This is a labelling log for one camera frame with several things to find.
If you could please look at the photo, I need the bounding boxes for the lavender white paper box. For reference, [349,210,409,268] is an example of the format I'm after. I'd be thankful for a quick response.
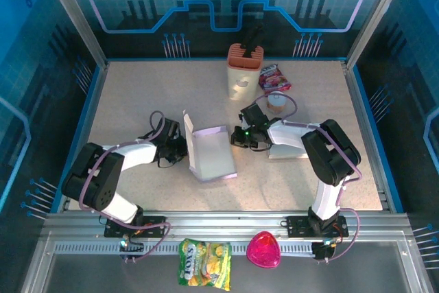
[182,110,238,183]

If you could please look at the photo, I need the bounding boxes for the pink plastic heart box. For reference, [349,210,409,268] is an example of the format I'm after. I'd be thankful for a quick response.
[246,231,282,269]

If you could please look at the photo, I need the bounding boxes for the small can white lid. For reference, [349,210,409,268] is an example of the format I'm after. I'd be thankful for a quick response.
[267,91,287,115]

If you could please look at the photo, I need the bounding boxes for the red snack packet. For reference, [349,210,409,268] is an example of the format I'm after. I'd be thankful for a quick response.
[259,64,292,97]

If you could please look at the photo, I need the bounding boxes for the beige knife block orange top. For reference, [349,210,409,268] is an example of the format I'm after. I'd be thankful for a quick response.
[226,43,265,102]

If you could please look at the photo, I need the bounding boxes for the black left controller board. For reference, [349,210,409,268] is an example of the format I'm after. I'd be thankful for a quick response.
[119,239,145,263]

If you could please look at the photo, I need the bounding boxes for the black controller board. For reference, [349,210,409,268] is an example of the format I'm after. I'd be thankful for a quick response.
[311,239,336,263]
[119,239,145,263]

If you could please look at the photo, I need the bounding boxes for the yellow candy bag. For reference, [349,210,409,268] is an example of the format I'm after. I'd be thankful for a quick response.
[177,237,233,290]

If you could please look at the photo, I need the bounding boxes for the black right controller board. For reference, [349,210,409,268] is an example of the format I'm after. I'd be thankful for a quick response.
[311,239,336,263]

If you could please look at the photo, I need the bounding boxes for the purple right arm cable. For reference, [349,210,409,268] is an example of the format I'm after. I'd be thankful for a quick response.
[253,92,363,263]

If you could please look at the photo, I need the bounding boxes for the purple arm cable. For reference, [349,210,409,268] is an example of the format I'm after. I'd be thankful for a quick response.
[78,110,171,263]
[253,92,363,263]

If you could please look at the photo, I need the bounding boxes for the black knife handle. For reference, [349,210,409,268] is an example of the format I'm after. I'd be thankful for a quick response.
[241,25,265,59]

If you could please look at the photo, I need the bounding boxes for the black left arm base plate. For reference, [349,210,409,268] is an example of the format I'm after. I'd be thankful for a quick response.
[104,215,168,239]

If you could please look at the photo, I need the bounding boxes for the aluminium mounting rail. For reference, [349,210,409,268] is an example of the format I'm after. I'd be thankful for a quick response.
[46,209,412,243]

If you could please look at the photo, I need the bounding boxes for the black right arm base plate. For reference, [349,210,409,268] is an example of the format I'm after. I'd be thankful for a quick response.
[285,215,350,239]

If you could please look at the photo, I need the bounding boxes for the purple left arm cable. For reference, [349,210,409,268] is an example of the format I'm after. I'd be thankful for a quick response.
[78,110,171,263]

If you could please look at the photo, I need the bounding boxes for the grey slotted cable duct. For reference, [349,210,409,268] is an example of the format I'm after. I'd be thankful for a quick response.
[54,239,318,256]

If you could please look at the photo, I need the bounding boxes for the aluminium left frame post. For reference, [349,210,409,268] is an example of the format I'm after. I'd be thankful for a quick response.
[38,0,109,71]

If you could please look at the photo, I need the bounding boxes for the aluminium frame post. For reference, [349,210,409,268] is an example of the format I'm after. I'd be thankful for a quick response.
[344,0,414,71]
[38,0,109,71]

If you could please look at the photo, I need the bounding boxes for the aluminium right frame post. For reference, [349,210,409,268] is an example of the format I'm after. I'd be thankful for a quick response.
[344,0,414,71]

